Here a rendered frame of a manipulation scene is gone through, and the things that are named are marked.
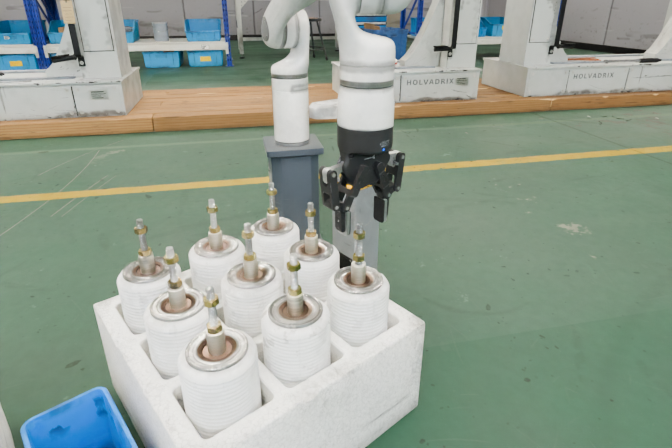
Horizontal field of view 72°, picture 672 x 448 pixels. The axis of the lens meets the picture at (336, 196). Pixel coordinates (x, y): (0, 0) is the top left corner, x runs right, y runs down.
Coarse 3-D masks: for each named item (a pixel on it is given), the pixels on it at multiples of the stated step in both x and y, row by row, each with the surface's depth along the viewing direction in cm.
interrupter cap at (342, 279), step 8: (336, 272) 72; (344, 272) 72; (368, 272) 72; (376, 272) 72; (336, 280) 70; (344, 280) 70; (368, 280) 70; (376, 280) 70; (344, 288) 68; (352, 288) 68; (360, 288) 68; (368, 288) 68; (376, 288) 68
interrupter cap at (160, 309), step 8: (184, 288) 68; (192, 288) 68; (160, 296) 66; (168, 296) 66; (192, 296) 66; (200, 296) 66; (152, 304) 64; (160, 304) 64; (168, 304) 65; (192, 304) 64; (200, 304) 64; (152, 312) 62; (160, 312) 63; (168, 312) 63; (176, 312) 63; (184, 312) 63; (192, 312) 62; (160, 320) 61; (168, 320) 61; (176, 320) 61
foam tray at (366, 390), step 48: (144, 336) 69; (336, 336) 69; (384, 336) 69; (144, 384) 60; (336, 384) 62; (384, 384) 70; (144, 432) 68; (192, 432) 54; (240, 432) 54; (288, 432) 58; (336, 432) 65
